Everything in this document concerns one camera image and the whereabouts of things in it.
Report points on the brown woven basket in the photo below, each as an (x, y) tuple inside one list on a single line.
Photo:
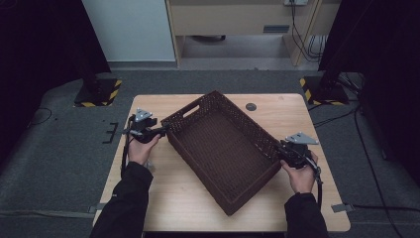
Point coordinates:
[(224, 152)]

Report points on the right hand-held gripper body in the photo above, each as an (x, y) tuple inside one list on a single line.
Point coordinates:
[(295, 155)]

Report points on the white panel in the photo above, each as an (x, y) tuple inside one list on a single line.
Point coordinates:
[(132, 29)]

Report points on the black curtain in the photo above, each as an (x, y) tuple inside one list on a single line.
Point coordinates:
[(39, 49), (379, 49)]

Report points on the light wooden desk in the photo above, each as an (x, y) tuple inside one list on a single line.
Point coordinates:
[(228, 18)]

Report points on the person's left hand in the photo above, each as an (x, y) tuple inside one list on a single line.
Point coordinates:
[(142, 152)]

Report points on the person's right hand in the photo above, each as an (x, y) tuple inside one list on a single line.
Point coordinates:
[(302, 180)]

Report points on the striped black stand base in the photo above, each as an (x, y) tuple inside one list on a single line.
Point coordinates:
[(325, 92), (99, 94)]

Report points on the round grey table grommet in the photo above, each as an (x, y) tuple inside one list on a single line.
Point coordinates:
[(251, 106)]

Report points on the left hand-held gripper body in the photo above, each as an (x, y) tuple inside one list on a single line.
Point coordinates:
[(143, 130)]

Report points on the white power strip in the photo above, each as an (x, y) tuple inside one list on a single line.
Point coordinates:
[(295, 2)]

